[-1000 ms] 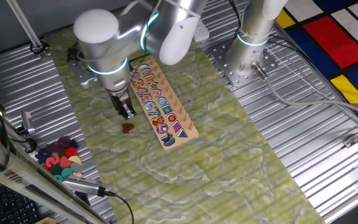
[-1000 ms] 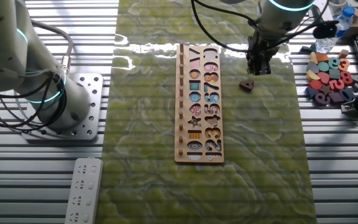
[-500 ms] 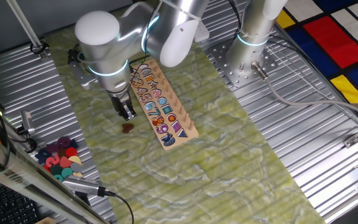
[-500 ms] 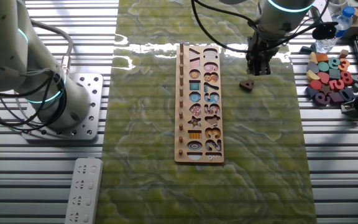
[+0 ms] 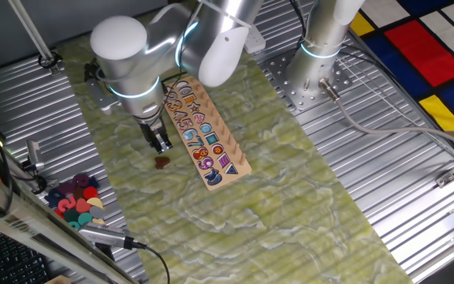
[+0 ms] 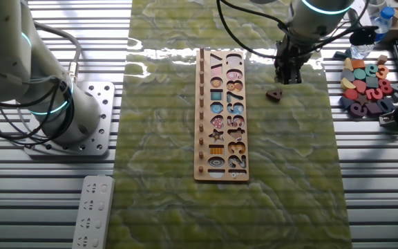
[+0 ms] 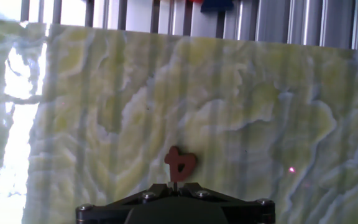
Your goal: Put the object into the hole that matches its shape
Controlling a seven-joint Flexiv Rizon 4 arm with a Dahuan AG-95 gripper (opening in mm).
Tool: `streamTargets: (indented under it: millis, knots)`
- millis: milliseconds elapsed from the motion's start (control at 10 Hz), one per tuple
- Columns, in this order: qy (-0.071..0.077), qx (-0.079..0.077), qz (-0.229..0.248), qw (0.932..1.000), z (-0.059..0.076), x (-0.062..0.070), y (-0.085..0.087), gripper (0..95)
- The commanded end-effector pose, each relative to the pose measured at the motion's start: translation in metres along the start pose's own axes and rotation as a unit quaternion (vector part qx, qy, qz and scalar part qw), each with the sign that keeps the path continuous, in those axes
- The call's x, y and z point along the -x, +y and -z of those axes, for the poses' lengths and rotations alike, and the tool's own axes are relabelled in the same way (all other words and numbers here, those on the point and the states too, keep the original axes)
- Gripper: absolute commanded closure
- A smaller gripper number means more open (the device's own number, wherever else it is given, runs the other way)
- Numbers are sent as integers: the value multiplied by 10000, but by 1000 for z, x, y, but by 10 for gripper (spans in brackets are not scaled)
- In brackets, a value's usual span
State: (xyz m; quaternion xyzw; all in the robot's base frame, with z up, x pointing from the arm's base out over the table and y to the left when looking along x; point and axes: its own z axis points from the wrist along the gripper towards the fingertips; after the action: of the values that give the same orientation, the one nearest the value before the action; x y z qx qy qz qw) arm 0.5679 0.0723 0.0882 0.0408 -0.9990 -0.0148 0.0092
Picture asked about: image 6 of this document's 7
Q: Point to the small wooden cube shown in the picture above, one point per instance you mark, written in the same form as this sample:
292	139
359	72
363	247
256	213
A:
382	59

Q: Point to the teal square piece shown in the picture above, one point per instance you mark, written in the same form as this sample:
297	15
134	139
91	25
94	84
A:
372	82

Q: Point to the teal circle piece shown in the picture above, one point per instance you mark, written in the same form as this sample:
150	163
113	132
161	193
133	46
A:
359	74

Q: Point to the white power strip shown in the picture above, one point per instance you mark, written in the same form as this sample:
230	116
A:
93	214

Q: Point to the purple number nine piece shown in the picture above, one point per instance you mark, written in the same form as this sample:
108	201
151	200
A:
354	110

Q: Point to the dark blue number zero piece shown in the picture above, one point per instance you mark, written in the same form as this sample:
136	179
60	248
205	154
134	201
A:
390	107

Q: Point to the beige shape piece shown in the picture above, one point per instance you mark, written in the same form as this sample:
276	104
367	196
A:
348	64

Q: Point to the clear water bottle blue cap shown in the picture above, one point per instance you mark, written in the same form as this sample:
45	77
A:
382	20

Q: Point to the teal number six piece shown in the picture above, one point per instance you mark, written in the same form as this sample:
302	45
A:
367	70

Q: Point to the dark teal block piece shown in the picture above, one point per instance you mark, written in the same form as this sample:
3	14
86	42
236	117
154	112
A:
340	54

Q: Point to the orange number three piece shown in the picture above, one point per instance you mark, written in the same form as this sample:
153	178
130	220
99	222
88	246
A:
385	73

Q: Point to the purple rectangle piece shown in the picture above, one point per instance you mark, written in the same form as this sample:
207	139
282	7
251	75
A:
374	109

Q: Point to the red number two piece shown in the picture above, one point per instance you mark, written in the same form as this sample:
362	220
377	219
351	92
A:
378	92

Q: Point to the brown number four piece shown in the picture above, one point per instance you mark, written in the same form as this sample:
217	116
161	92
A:
274	94

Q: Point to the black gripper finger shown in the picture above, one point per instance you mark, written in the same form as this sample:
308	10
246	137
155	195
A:
294	77
279	74

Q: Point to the orange block piece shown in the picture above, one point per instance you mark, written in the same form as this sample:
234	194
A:
358	64

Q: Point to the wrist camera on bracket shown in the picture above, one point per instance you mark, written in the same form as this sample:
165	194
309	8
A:
363	36

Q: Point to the light wooden box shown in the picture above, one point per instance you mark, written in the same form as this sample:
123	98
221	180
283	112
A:
396	29

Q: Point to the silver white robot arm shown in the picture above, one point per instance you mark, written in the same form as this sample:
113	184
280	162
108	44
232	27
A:
81	114

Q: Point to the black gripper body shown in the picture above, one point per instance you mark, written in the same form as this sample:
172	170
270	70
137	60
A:
289	55

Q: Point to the red circle piece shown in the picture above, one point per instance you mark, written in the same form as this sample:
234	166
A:
351	94

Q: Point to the brown star piece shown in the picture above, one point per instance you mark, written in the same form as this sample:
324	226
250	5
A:
362	99

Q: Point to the red number eight piece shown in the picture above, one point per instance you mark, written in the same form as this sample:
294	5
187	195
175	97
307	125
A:
385	86

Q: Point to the dark blue shape piece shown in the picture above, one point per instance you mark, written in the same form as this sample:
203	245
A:
345	102

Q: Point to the green marble pattern mat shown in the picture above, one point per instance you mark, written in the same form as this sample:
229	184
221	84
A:
289	173

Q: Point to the red heart piece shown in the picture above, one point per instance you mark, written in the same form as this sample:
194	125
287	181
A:
359	85

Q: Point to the yellow semicircle piece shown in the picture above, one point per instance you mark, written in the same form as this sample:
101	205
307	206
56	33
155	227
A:
346	84

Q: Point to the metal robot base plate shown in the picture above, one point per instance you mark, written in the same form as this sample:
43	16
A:
99	138

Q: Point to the grey shape piece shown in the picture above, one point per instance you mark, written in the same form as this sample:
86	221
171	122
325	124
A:
347	75

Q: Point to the wooden number shape puzzle board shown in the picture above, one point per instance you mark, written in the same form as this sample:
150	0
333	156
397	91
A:
226	152

